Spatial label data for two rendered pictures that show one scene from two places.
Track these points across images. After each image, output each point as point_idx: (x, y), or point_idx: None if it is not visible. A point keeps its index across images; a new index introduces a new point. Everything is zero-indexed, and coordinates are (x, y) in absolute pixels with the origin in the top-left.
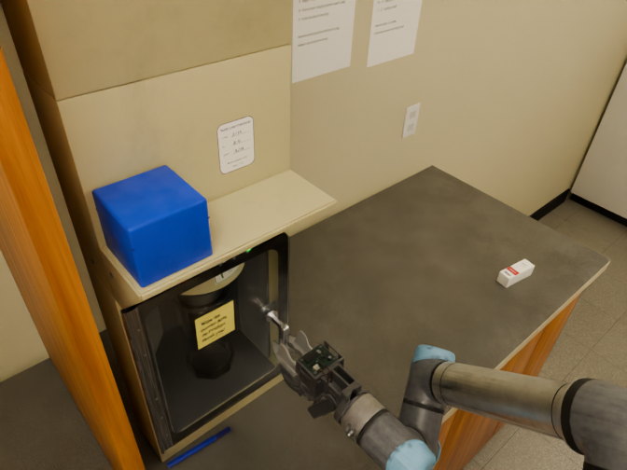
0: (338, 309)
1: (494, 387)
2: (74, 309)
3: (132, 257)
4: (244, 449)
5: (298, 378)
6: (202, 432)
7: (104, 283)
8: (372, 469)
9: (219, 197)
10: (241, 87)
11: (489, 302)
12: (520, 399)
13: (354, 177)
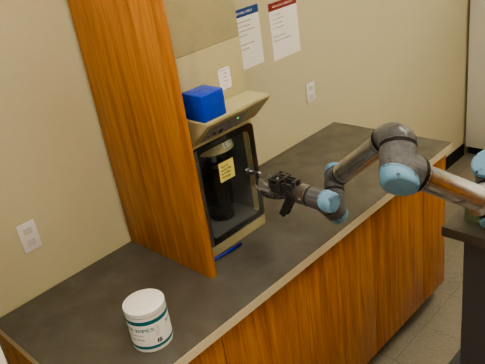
0: None
1: (353, 153)
2: (185, 130)
3: (201, 110)
4: (251, 248)
5: (271, 192)
6: (226, 246)
7: None
8: (320, 242)
9: None
10: (223, 53)
11: (377, 174)
12: (361, 149)
13: (282, 132)
